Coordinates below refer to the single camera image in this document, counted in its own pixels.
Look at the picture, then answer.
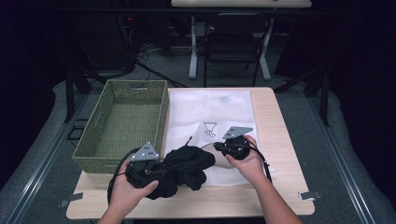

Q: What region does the white mesh laundry bag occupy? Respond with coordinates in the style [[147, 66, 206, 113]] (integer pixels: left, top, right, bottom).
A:
[[163, 89, 276, 188]]

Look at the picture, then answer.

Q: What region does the white-legged desk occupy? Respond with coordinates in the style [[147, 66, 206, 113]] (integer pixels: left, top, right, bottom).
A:
[[170, 0, 313, 81]]

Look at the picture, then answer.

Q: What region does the black floor cable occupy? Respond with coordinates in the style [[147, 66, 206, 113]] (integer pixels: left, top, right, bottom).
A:
[[134, 60, 189, 89]]

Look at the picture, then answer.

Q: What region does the black chair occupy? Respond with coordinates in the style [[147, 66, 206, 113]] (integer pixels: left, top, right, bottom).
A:
[[203, 12, 271, 89]]

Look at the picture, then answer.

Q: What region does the green woven basket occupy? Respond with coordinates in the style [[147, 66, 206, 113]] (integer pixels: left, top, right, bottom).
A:
[[72, 79, 170, 175]]

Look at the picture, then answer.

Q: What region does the right hand-held gripper cable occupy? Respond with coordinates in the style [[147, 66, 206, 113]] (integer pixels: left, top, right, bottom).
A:
[[245, 144, 274, 185]]

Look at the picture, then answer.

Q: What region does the person's left hand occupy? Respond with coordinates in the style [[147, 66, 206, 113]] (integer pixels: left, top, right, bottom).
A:
[[108, 159, 160, 215]]

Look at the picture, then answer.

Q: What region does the person's right hand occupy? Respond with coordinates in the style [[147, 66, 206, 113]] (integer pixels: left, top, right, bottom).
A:
[[225, 134, 269, 186]]

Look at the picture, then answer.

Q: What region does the hand-held gripper cable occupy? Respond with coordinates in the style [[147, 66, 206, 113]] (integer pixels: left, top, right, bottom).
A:
[[245, 144, 274, 185], [106, 147, 142, 207]]

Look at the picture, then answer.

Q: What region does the left hand-held gripper cable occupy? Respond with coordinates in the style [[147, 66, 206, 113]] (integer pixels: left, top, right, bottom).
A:
[[106, 147, 142, 207]]

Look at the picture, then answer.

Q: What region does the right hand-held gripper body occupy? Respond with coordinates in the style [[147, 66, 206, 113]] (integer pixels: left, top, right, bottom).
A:
[[221, 126, 254, 161]]

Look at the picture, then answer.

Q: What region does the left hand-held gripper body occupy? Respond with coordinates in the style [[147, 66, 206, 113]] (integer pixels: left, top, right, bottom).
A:
[[125, 141, 160, 189]]

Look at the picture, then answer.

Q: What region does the aluminium floor rail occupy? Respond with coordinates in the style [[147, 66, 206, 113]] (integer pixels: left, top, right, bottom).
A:
[[2, 92, 92, 224], [306, 96, 378, 224]]

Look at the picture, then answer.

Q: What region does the dark equipment rack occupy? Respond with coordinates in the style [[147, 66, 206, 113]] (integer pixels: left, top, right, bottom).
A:
[[74, 0, 138, 72]]

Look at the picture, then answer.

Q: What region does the black metal stand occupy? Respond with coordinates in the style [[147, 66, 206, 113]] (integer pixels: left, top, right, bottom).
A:
[[273, 66, 332, 127], [64, 66, 108, 123]]

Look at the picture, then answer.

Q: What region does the black metal floor frame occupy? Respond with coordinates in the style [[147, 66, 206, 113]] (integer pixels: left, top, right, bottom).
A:
[[66, 118, 91, 142]]

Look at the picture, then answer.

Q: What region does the grey metal table bracket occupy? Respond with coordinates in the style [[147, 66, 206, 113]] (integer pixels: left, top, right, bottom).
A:
[[59, 192, 84, 208], [297, 190, 322, 201]]

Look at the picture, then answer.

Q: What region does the black garment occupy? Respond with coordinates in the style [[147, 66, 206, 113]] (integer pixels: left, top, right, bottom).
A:
[[125, 135, 217, 201]]

